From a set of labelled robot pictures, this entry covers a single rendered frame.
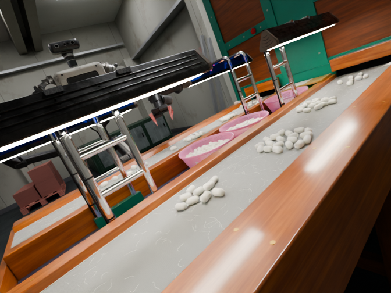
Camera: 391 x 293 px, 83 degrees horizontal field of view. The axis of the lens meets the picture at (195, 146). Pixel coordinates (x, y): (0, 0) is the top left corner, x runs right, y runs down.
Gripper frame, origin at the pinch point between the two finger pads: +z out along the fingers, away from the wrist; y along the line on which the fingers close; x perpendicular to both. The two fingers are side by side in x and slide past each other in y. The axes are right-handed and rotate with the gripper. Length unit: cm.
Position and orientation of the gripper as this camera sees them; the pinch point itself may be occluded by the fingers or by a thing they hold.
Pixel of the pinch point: (164, 121)
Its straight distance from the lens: 135.9
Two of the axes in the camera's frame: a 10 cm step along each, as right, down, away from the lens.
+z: 3.4, 8.3, -4.5
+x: -1.9, -4.1, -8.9
